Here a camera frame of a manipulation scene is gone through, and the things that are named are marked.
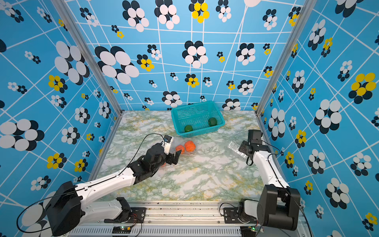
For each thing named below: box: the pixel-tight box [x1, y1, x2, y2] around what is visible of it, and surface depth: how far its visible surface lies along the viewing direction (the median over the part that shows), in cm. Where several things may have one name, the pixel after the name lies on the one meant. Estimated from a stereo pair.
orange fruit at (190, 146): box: [184, 140, 196, 153], surface depth 97 cm
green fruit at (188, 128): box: [184, 124, 193, 133], surface depth 106 cm
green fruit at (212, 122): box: [208, 117, 218, 127], surface depth 110 cm
